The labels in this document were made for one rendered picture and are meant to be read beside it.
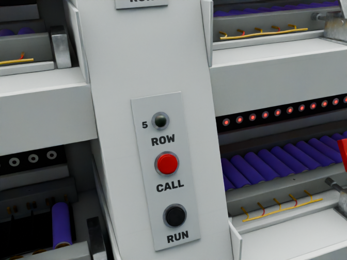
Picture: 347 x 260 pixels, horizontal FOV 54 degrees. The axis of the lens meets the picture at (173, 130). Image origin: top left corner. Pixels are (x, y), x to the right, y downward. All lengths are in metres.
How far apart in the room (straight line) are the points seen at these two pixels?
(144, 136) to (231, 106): 0.08
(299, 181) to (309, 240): 0.07
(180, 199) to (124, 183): 0.05
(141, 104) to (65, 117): 0.06
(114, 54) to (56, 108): 0.06
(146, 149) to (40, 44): 0.13
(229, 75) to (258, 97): 0.04
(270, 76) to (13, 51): 0.22
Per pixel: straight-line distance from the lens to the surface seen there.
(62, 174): 0.43
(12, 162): 0.43
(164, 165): 0.26
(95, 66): 0.26
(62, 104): 0.26
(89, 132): 0.27
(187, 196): 0.28
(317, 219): 0.41
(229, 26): 0.37
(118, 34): 0.26
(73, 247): 0.34
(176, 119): 0.27
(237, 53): 0.32
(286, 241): 0.37
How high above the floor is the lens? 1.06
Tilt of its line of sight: 8 degrees down
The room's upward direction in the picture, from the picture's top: 8 degrees counter-clockwise
